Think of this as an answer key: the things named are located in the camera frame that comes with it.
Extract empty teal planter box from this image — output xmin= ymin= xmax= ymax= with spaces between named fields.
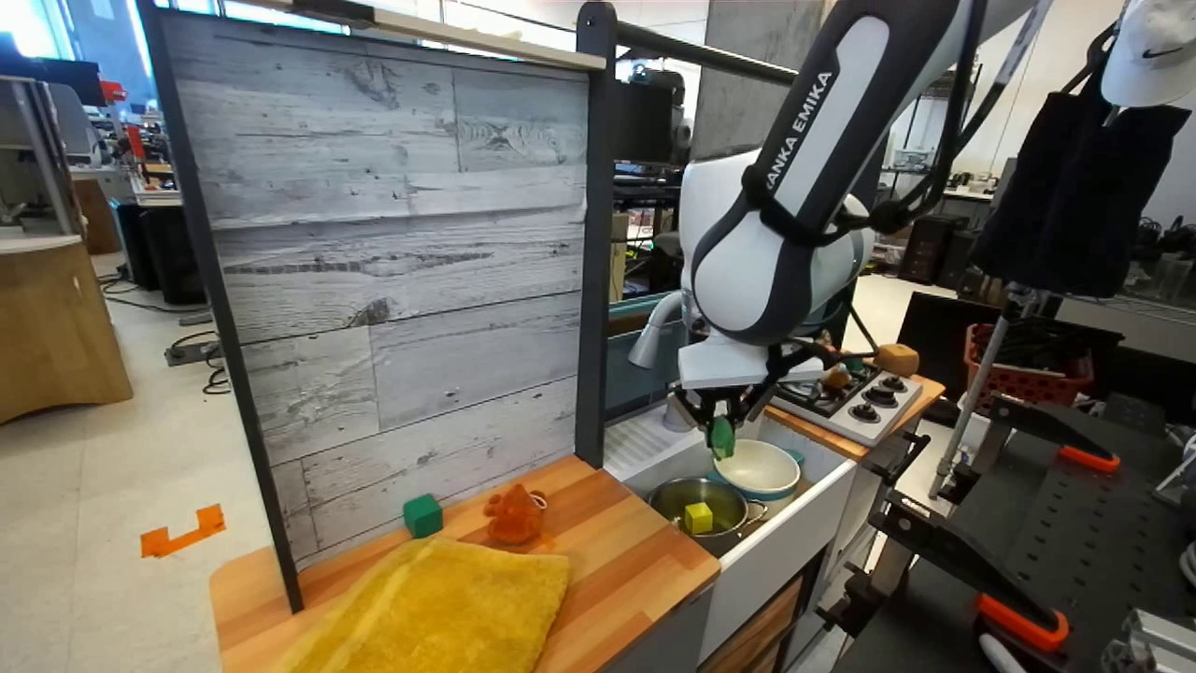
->
xmin=600 ymin=292 xmax=695 ymax=417

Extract grey tripod stand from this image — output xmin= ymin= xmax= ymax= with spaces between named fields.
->
xmin=932 ymin=289 xmax=1041 ymax=504

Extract green plush toy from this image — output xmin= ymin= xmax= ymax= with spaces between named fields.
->
xmin=702 ymin=413 xmax=741 ymax=461

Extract white bowl teal rim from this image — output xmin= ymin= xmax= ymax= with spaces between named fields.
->
xmin=706 ymin=433 xmax=806 ymax=504

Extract black pegboard table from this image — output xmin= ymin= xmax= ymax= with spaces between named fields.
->
xmin=797 ymin=391 xmax=1196 ymax=673

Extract black clamp orange handle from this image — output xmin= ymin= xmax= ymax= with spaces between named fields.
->
xmin=986 ymin=391 xmax=1126 ymax=481
xmin=814 ymin=487 xmax=1076 ymax=663

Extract orange plush toy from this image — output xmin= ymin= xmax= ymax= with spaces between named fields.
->
xmin=482 ymin=477 xmax=552 ymax=553

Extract steel pot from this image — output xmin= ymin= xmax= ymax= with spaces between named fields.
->
xmin=641 ymin=472 xmax=756 ymax=550

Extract yellow plush cube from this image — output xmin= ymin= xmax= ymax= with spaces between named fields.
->
xmin=680 ymin=498 xmax=722 ymax=540

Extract green plush cube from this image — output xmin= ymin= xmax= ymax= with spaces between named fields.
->
xmin=398 ymin=488 xmax=449 ymax=540

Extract toy stove black grates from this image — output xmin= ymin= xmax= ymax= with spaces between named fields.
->
xmin=758 ymin=356 xmax=932 ymax=453

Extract white cap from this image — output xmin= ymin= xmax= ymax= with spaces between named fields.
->
xmin=1098 ymin=0 xmax=1196 ymax=114

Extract tan wooden cabinet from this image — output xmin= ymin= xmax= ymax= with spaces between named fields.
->
xmin=0 ymin=230 xmax=137 ymax=429

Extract white toy sink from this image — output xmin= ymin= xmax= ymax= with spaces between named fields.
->
xmin=600 ymin=391 xmax=868 ymax=666

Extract black hanging bag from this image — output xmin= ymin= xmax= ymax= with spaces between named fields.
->
xmin=970 ymin=21 xmax=1196 ymax=301

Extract red crate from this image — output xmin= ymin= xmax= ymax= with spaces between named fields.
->
xmin=960 ymin=319 xmax=1102 ymax=411

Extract grey wood backsplash panel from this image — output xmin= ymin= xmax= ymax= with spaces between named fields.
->
xmin=154 ymin=12 xmax=596 ymax=569

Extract yellow towel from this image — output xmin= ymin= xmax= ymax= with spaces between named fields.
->
xmin=271 ymin=534 xmax=578 ymax=673

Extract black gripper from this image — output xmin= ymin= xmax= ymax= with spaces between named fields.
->
xmin=669 ymin=368 xmax=778 ymax=464

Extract brown plush toy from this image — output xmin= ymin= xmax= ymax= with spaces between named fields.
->
xmin=814 ymin=357 xmax=861 ymax=400

